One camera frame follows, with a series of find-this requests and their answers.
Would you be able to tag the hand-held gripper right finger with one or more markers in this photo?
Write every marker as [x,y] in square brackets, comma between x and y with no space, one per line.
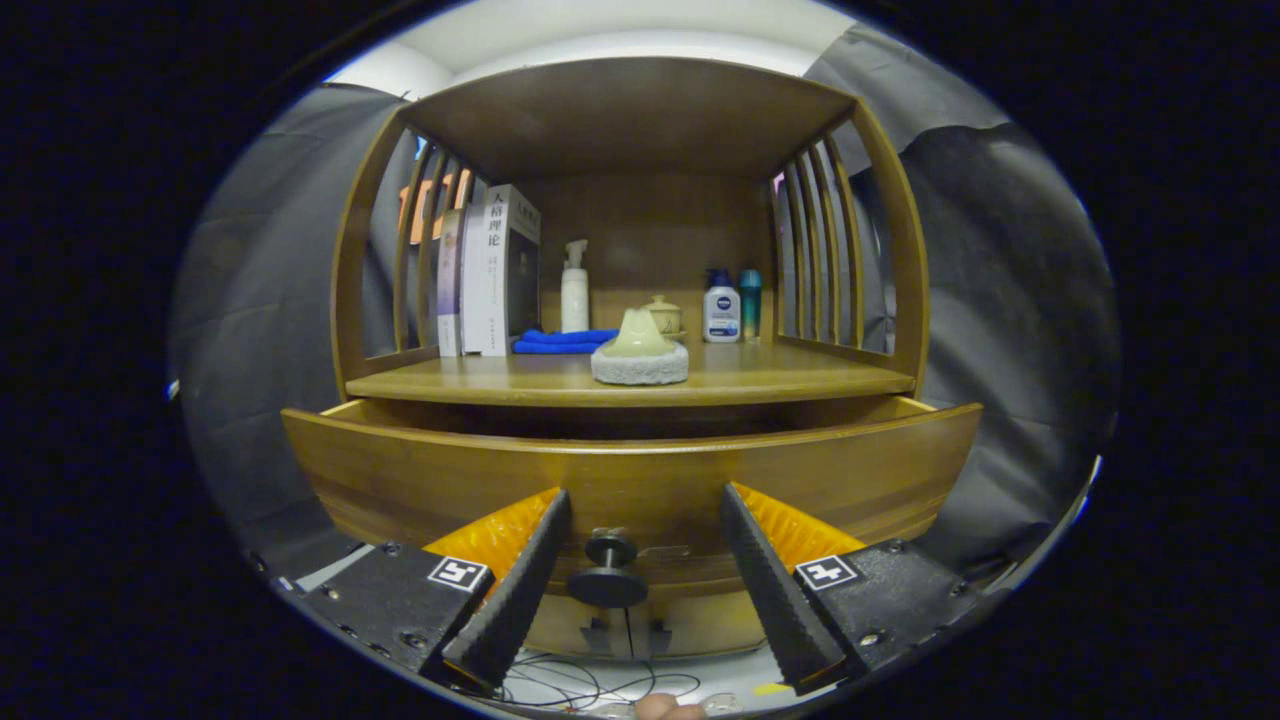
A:
[775,600]

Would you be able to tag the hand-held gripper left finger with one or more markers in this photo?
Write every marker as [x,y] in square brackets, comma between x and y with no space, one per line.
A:
[520,600]

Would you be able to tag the black round drawer knob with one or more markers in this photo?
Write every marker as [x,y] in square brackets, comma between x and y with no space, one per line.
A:
[608,575]

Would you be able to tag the wooden drawer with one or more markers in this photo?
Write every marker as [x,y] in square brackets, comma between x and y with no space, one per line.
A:
[450,480]

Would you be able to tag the wooden cabinet door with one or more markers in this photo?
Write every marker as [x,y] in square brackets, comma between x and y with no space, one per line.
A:
[560,625]
[710,625]

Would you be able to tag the wooden countertop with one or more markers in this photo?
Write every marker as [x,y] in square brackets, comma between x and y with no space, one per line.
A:
[780,378]

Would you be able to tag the wooden cabinet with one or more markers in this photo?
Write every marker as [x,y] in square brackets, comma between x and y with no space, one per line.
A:
[630,120]

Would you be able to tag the blue folded cloth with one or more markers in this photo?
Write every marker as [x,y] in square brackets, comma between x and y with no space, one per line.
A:
[555,342]

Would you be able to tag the white lotion bottle blue cap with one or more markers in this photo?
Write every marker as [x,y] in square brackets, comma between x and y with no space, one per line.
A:
[721,315]

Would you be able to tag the slim teal bottle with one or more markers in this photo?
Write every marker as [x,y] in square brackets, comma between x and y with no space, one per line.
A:
[750,305]

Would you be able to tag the beige lidded teacup with saucer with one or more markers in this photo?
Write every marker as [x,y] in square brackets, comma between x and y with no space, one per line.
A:
[667,315]

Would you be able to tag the white pump bottle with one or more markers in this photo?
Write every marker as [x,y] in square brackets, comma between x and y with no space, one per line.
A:
[575,300]

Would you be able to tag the thin white book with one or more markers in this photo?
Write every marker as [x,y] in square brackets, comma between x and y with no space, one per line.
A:
[472,290]

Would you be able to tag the thin purple book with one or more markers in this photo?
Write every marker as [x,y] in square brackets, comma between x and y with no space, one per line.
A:
[449,290]

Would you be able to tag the thick white book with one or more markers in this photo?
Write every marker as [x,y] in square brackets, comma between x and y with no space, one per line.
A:
[500,280]

